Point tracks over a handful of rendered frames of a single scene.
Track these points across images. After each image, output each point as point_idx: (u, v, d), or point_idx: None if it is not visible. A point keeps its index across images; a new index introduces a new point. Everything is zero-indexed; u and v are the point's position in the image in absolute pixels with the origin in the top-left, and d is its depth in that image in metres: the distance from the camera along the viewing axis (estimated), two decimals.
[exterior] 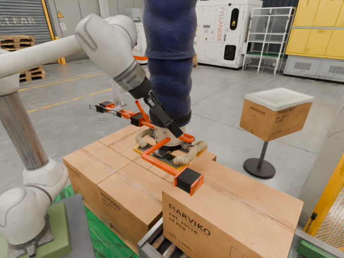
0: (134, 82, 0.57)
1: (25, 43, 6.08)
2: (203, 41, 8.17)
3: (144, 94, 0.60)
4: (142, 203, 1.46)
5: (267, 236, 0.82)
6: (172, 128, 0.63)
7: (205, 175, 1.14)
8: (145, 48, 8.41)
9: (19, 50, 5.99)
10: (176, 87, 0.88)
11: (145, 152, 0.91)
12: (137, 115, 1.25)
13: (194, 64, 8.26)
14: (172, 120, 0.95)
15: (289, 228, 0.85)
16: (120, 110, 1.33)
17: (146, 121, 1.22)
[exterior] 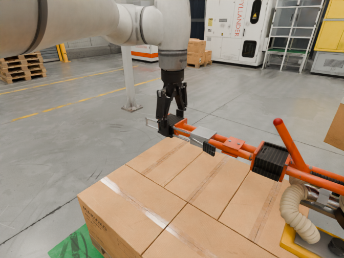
0: None
1: None
2: (219, 37, 7.48)
3: None
4: None
5: None
6: (183, 113, 0.75)
7: None
8: None
9: None
10: None
11: None
12: (266, 152, 0.55)
13: (209, 62, 7.57)
14: None
15: None
16: (212, 136, 0.63)
17: (291, 165, 0.53)
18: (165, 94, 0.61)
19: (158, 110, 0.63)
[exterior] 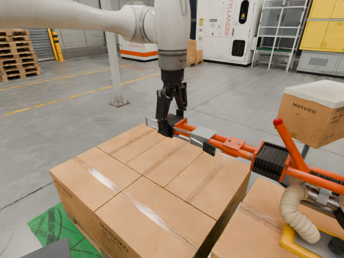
0: None
1: (18, 36, 5.60)
2: (210, 36, 7.69)
3: None
4: (160, 245, 0.98)
5: None
6: (183, 113, 0.75)
7: (278, 215, 0.66)
8: (147, 44, 7.94)
9: (11, 44, 5.51)
10: None
11: None
12: (266, 152, 0.55)
13: (200, 61, 7.78)
14: None
15: None
16: (212, 136, 0.63)
17: (291, 165, 0.53)
18: (165, 94, 0.61)
19: (158, 110, 0.63)
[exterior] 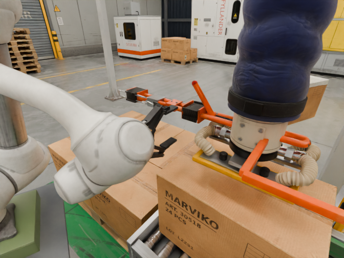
0: None
1: (19, 35, 5.87)
2: (204, 35, 7.96)
3: None
4: (134, 195, 1.24)
5: (297, 230, 0.61)
6: None
7: None
8: (144, 43, 8.20)
9: (13, 42, 5.77)
10: (312, 40, 0.45)
11: (245, 168, 0.48)
12: (192, 106, 0.82)
13: (195, 59, 8.05)
14: (287, 107, 0.52)
15: (324, 218, 0.64)
16: (161, 99, 0.90)
17: (207, 113, 0.79)
18: None
19: (154, 110, 0.61)
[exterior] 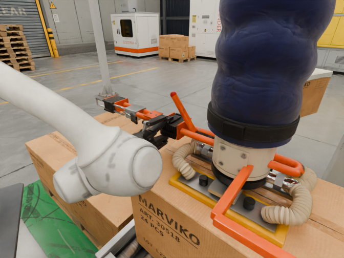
0: None
1: (12, 31, 5.72)
2: (202, 33, 7.81)
3: None
4: (113, 198, 1.09)
5: (301, 249, 0.45)
6: None
7: None
8: (141, 40, 8.05)
9: (5, 39, 5.62)
10: (303, 50, 0.35)
11: (219, 209, 0.39)
12: None
13: (193, 57, 7.90)
14: (274, 131, 0.42)
15: (338, 233, 0.48)
16: (140, 110, 0.81)
17: (188, 128, 0.70)
18: (144, 123, 0.62)
19: (159, 117, 0.64)
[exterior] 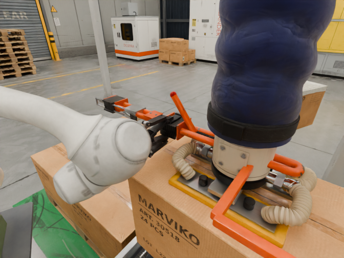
0: None
1: (14, 36, 5.78)
2: (202, 36, 7.87)
3: None
4: (116, 213, 1.15)
5: (301, 249, 0.45)
6: None
7: None
8: (141, 43, 8.11)
9: (7, 44, 5.68)
10: (303, 50, 0.35)
11: (219, 209, 0.38)
12: None
13: (193, 60, 7.96)
14: (274, 131, 0.42)
15: (338, 233, 0.48)
16: (140, 110, 0.81)
17: (188, 128, 0.70)
18: (144, 124, 0.62)
19: (159, 117, 0.64)
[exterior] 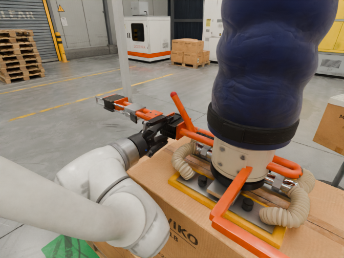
0: None
1: (22, 37, 5.42)
2: (217, 37, 7.51)
3: None
4: None
5: (298, 250, 0.46)
6: None
7: None
8: (153, 44, 7.76)
9: (15, 45, 5.33)
10: (305, 54, 0.35)
11: (218, 210, 0.39)
12: None
13: (207, 62, 7.60)
14: (274, 134, 0.42)
15: (335, 235, 0.49)
16: (140, 109, 0.80)
17: (188, 128, 0.70)
18: (144, 124, 0.62)
19: (159, 117, 0.64)
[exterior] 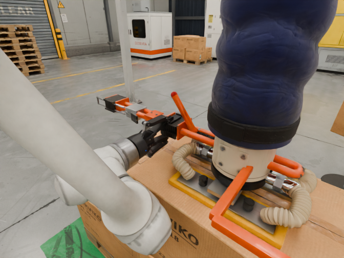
0: None
1: (21, 32, 5.31)
2: (219, 33, 7.40)
3: None
4: None
5: (300, 251, 0.45)
6: None
7: None
8: (154, 41, 7.65)
9: (14, 40, 5.22)
10: (305, 52, 0.35)
11: (217, 210, 0.39)
12: None
13: (209, 59, 7.49)
14: (274, 133, 0.42)
15: (337, 235, 0.48)
16: (141, 110, 0.81)
17: (188, 128, 0.70)
18: (144, 124, 0.62)
19: (159, 117, 0.64)
